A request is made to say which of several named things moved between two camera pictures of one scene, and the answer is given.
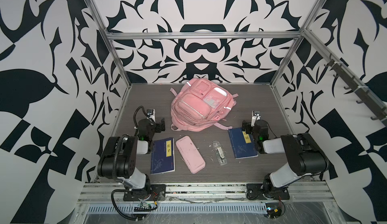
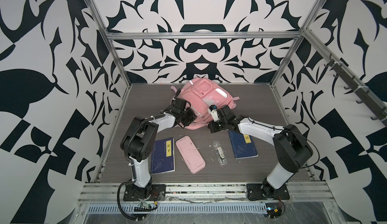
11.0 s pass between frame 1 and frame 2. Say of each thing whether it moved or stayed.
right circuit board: stayed
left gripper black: moved
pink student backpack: stayed
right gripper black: moved
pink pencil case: stayed
